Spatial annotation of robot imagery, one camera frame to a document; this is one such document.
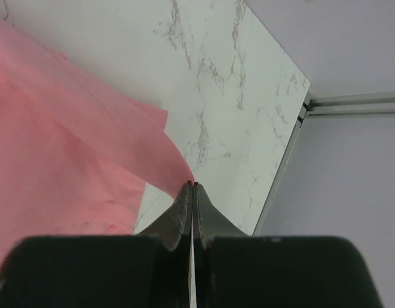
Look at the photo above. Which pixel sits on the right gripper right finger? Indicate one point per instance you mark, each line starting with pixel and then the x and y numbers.
pixel 233 269

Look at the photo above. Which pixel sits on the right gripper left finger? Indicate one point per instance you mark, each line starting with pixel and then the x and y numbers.
pixel 149 269

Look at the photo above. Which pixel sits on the pink t shirt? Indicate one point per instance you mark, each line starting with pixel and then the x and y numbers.
pixel 75 155

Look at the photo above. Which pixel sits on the right aluminium frame post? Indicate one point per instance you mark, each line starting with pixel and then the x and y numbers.
pixel 381 103

